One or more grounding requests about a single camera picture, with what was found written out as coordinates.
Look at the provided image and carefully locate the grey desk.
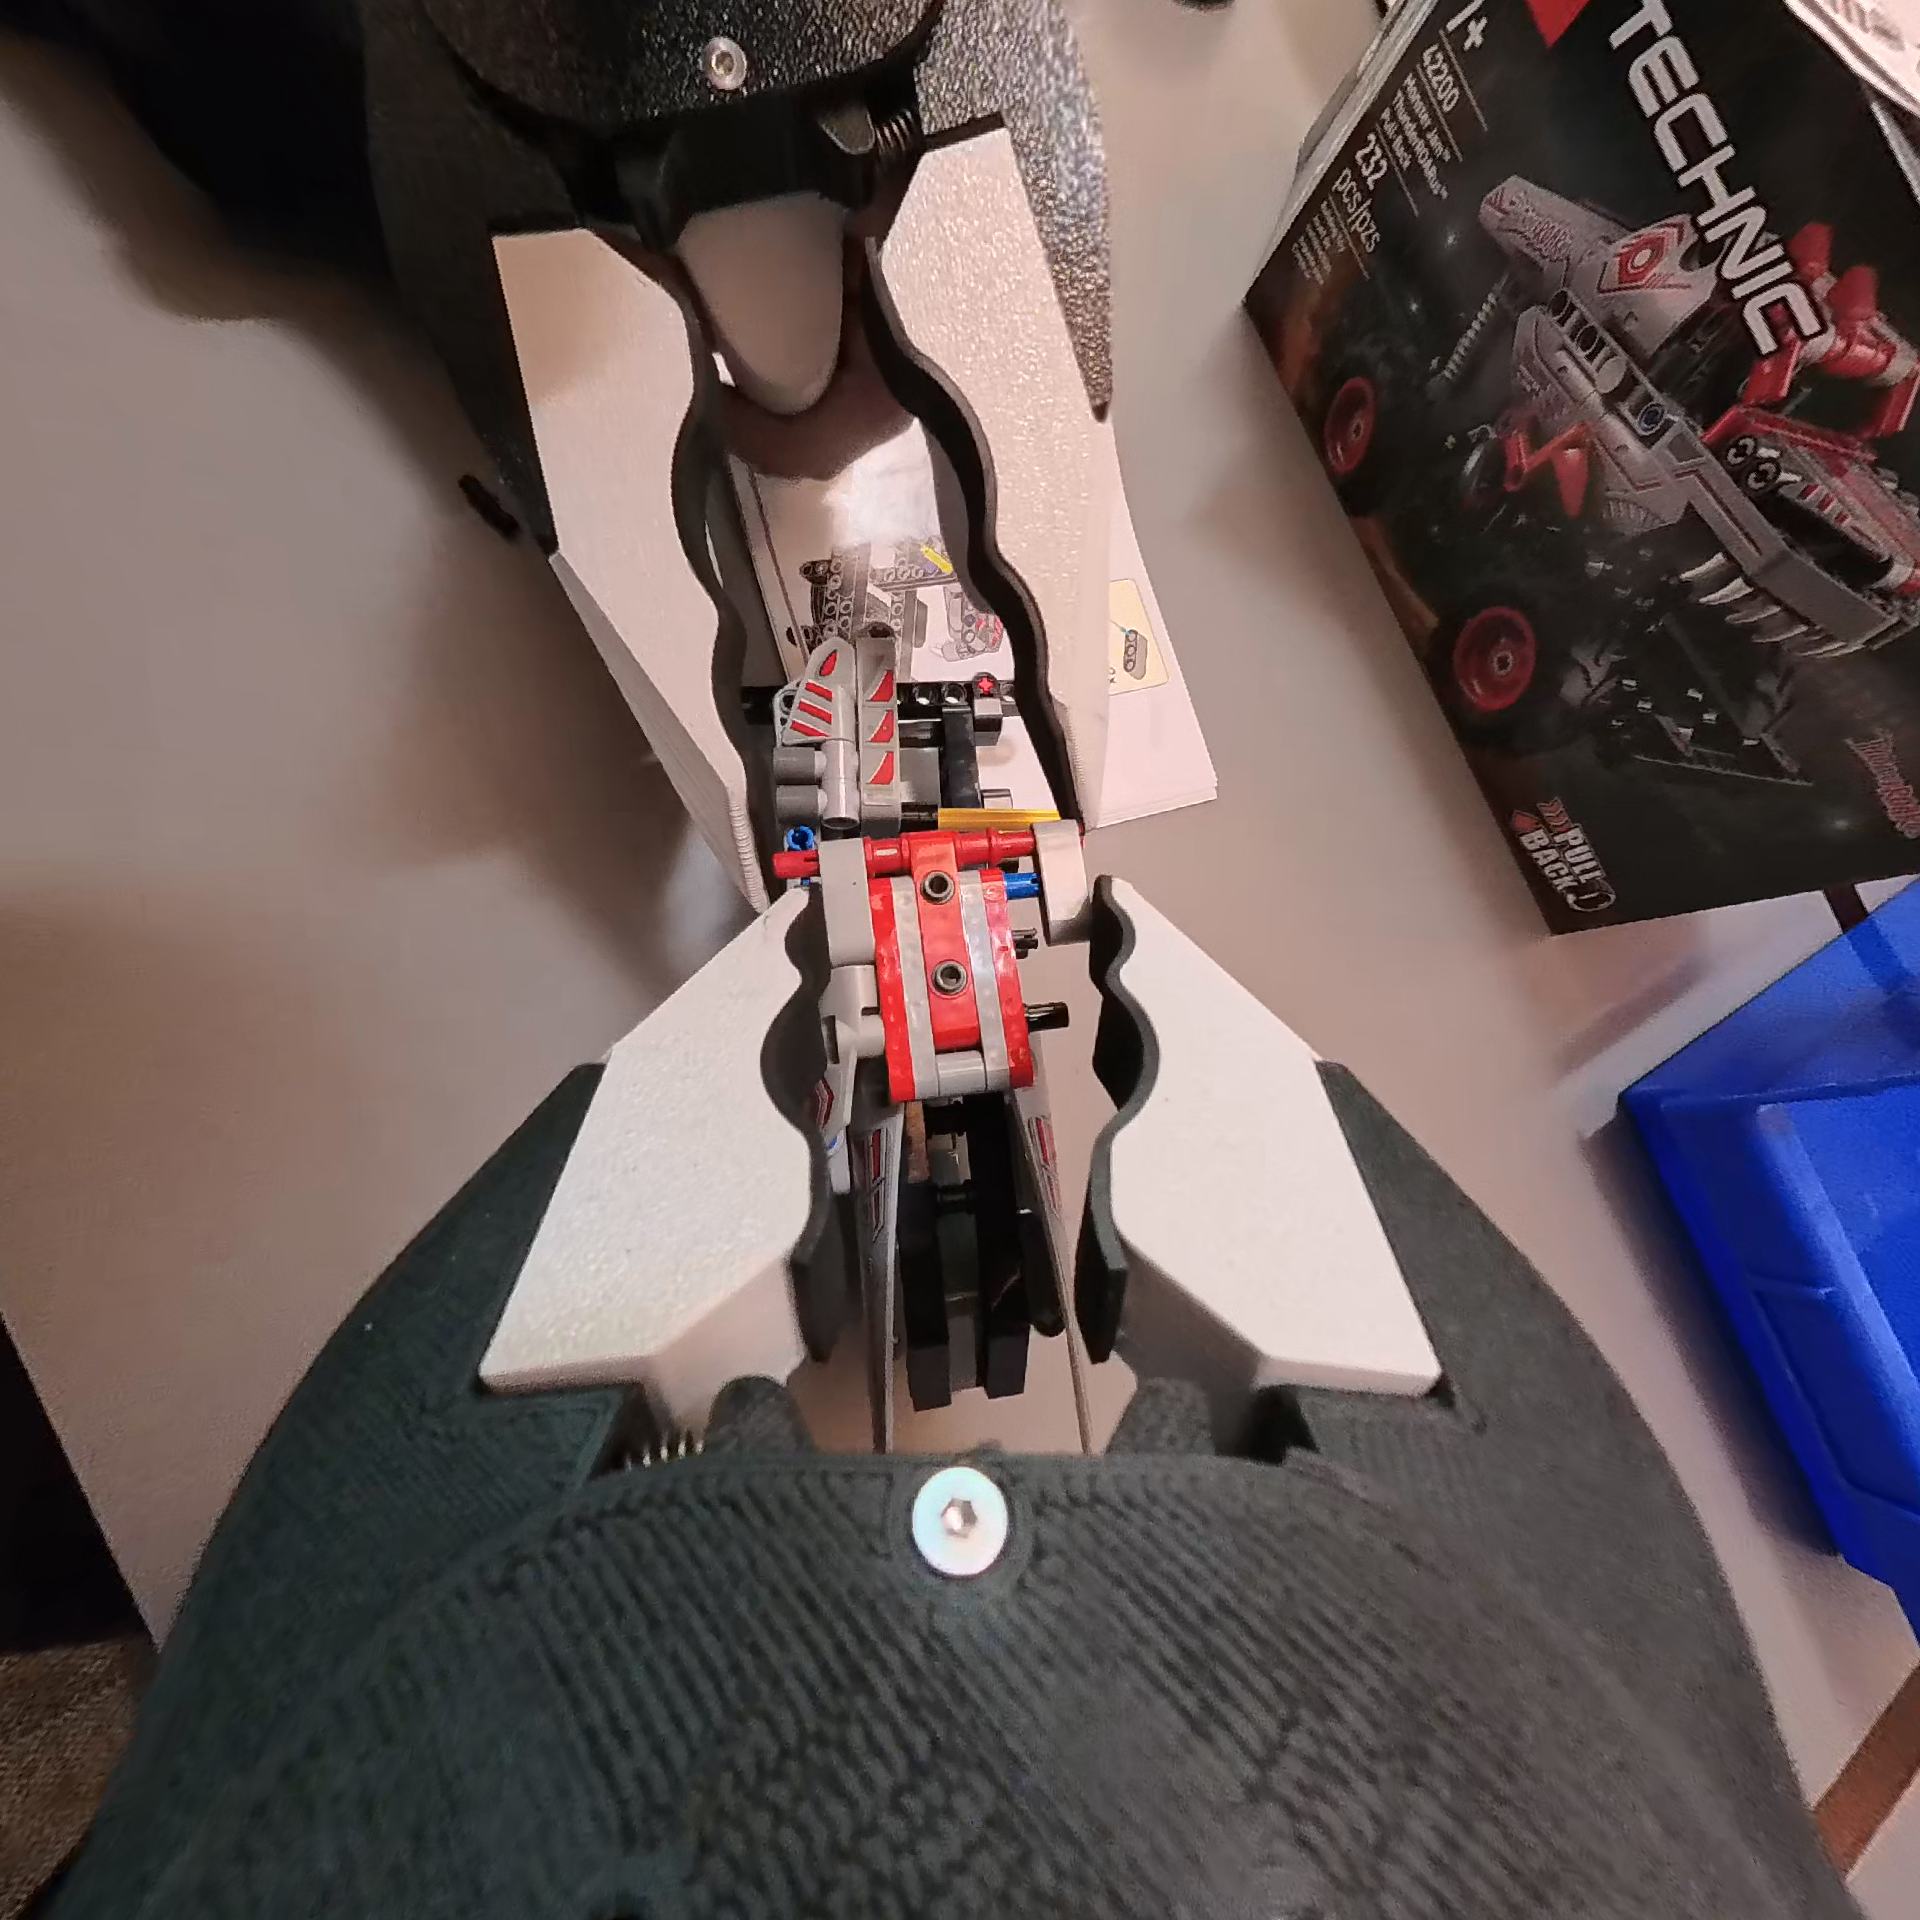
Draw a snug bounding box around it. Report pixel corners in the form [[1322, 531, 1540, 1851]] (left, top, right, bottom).
[[0, 0, 1920, 1876]]

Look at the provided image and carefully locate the person's left hand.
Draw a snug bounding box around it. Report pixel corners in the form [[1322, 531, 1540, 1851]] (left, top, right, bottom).
[[720, 381, 932, 483]]

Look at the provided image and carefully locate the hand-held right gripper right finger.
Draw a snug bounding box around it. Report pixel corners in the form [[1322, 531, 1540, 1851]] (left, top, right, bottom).
[[1072, 873, 1444, 1449]]

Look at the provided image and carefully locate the person's left forearm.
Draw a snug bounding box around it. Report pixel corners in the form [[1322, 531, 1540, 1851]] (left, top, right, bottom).
[[90, 0, 437, 213]]

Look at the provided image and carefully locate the blue plastic storage bin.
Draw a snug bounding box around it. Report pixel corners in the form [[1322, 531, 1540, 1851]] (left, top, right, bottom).
[[1621, 882, 1920, 1596]]

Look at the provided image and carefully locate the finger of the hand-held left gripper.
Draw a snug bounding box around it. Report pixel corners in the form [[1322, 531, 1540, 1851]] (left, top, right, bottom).
[[491, 225, 789, 910], [849, 129, 1121, 835]]

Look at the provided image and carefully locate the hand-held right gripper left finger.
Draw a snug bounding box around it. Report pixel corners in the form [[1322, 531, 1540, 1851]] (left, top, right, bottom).
[[478, 885, 864, 1442]]

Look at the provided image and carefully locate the grey red toy truck model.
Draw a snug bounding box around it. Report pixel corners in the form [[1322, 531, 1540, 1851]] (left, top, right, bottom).
[[765, 630, 1098, 1455]]

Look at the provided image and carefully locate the white instruction booklet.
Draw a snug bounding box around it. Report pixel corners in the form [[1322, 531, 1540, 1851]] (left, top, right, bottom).
[[744, 450, 1221, 835]]

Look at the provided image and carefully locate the black toy set box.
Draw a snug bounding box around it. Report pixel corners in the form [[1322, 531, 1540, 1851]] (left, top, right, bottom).
[[1242, 0, 1920, 939]]

